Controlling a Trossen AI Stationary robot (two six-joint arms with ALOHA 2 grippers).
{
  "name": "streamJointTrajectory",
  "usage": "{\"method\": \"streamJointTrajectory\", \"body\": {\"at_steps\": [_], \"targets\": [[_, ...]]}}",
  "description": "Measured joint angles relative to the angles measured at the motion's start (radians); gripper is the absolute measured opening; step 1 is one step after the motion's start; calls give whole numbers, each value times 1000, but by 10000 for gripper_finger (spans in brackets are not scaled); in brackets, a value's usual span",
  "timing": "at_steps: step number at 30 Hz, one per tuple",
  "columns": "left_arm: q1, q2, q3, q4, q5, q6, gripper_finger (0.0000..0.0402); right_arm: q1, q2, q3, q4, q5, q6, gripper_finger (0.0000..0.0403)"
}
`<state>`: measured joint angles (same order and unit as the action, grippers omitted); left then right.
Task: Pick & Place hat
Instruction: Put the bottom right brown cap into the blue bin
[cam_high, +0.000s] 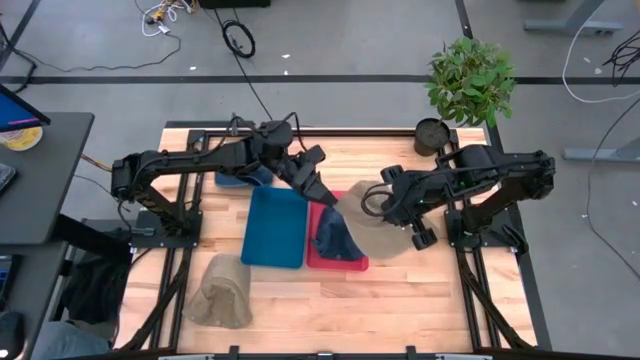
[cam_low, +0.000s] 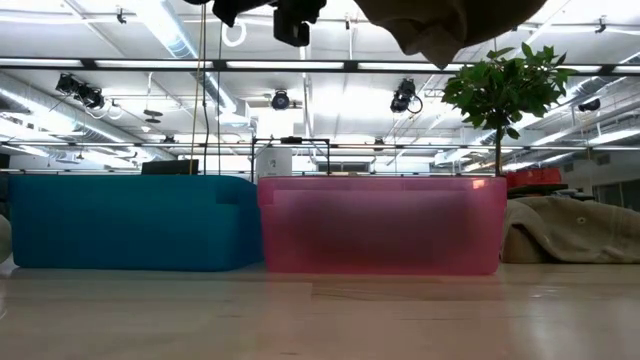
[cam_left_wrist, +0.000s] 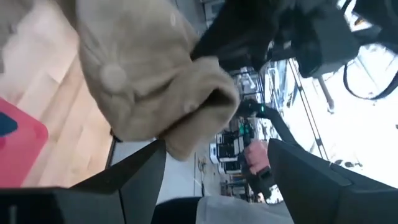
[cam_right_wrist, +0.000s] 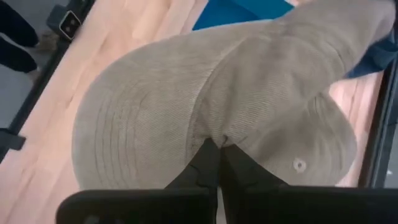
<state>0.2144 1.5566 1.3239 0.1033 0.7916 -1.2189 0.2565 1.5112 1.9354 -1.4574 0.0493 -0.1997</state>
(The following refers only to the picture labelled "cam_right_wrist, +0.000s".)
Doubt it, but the person's foot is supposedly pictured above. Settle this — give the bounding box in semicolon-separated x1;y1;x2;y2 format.
0;0;40;47
0;37;38;74

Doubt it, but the blue plastic bin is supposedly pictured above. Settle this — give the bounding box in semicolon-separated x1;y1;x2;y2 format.
192;0;295;31

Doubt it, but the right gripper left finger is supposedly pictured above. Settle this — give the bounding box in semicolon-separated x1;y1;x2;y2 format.
55;138;219;224

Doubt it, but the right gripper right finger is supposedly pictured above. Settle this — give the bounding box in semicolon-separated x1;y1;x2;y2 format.
220;144;398;224

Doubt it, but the beige corduroy cap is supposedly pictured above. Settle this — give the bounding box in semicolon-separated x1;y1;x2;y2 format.
71;0;397;190

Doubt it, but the dark blue corduroy cap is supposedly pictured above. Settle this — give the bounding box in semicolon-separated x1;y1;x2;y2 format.
343;29;398;79

